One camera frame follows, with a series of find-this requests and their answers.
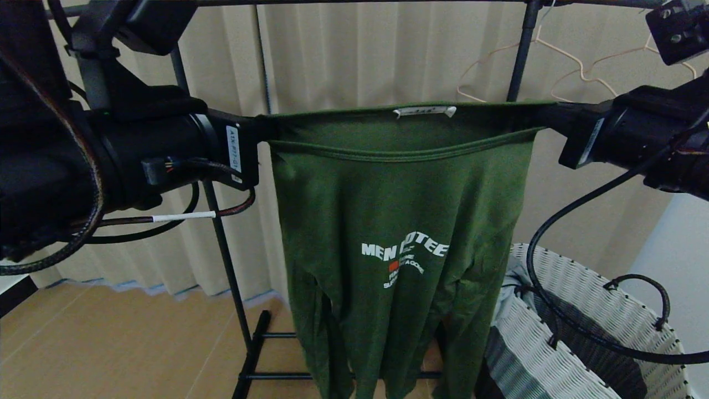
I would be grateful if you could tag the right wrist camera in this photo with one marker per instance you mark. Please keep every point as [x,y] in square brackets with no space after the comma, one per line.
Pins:
[678,30]

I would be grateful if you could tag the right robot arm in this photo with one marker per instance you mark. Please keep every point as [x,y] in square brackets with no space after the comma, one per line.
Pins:
[684,149]

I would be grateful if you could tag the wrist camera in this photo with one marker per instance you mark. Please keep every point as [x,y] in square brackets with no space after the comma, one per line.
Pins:
[155,27]
[678,30]

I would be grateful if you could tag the green long-sleeved shirt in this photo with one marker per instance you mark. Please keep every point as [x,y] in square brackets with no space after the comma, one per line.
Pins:
[399,199]

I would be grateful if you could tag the beige curtain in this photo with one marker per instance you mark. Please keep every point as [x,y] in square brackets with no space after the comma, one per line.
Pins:
[343,55]

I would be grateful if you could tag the pink clothes hanger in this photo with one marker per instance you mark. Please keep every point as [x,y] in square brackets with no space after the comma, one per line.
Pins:
[559,54]
[609,59]

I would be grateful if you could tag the white laundry basket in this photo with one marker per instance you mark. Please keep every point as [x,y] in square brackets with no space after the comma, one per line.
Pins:
[554,360]

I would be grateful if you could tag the pale grey shorts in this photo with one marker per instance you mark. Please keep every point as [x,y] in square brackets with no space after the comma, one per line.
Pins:
[512,299]

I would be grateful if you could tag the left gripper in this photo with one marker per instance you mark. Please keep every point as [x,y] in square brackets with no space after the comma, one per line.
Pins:
[166,149]

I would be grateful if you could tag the black clothes rack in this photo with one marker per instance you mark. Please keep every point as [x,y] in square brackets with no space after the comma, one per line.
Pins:
[229,266]

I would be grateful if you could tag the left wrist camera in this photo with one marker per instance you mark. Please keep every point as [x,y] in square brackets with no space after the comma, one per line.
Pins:
[155,27]

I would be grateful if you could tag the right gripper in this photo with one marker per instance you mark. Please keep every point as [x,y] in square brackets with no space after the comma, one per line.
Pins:
[626,133]

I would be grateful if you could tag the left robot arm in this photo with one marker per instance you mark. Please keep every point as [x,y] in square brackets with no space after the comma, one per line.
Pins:
[44,166]

